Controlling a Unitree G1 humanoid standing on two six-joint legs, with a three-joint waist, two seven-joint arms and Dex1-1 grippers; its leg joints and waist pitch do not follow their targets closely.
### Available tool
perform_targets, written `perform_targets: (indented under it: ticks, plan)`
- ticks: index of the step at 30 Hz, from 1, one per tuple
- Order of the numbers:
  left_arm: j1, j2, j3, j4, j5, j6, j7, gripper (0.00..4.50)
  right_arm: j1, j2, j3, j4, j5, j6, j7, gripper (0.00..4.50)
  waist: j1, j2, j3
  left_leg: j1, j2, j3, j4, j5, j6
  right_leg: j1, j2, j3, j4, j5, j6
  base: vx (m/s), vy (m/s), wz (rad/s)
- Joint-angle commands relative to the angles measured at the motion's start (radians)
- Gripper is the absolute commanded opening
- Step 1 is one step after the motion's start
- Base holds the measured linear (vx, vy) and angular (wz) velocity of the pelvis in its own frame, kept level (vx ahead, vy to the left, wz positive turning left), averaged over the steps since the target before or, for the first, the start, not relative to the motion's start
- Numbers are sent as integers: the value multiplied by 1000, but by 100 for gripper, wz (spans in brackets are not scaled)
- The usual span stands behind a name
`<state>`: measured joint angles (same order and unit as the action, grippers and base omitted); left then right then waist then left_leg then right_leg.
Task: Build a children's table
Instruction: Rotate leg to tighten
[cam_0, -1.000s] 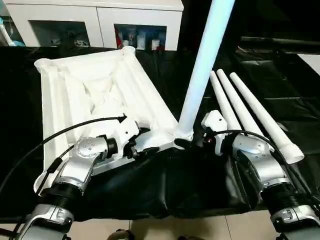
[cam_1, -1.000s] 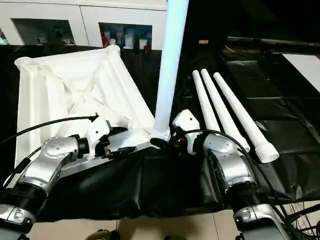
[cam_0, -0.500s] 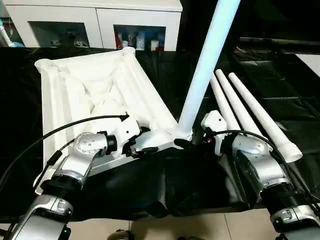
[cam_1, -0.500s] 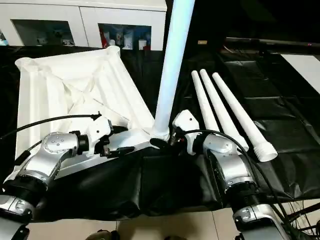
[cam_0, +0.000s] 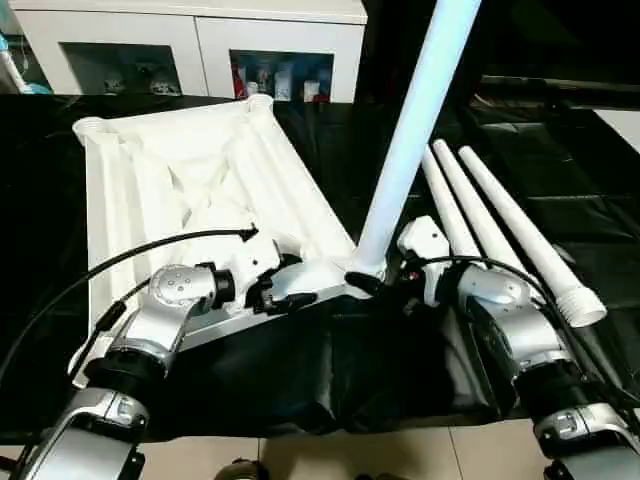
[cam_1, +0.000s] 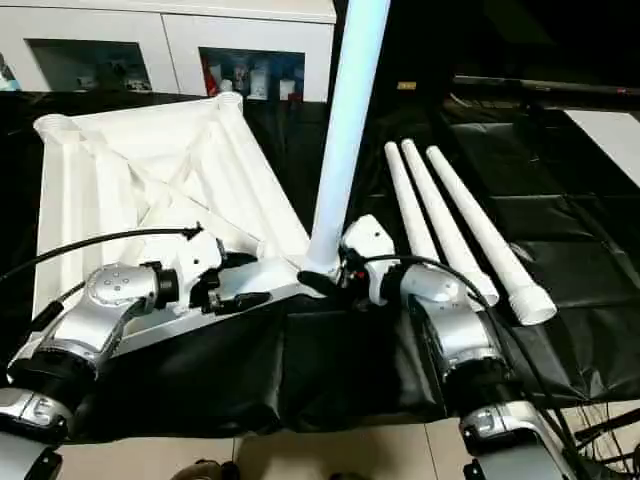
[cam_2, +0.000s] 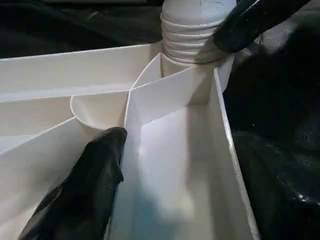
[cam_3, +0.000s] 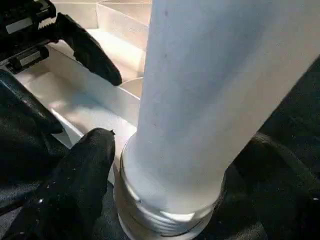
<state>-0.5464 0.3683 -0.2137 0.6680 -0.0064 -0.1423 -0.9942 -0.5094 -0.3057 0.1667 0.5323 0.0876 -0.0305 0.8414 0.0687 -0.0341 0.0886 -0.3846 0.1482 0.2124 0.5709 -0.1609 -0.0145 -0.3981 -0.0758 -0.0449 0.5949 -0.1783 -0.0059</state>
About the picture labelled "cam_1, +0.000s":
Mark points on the small yellow label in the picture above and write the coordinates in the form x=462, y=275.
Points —
x=406, y=86

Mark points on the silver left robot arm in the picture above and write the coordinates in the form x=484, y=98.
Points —
x=90, y=320

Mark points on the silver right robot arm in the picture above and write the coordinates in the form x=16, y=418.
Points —
x=460, y=340

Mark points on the white plastic table leg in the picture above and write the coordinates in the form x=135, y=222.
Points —
x=408, y=200
x=490, y=240
x=345, y=130
x=445, y=220

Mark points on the white flat board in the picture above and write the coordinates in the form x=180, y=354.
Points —
x=610, y=140

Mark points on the black plastic mat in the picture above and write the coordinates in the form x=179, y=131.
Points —
x=560, y=240

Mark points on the white glass-door cabinet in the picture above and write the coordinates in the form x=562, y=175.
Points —
x=180, y=30

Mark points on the white plastic table top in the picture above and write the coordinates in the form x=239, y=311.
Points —
x=150, y=170

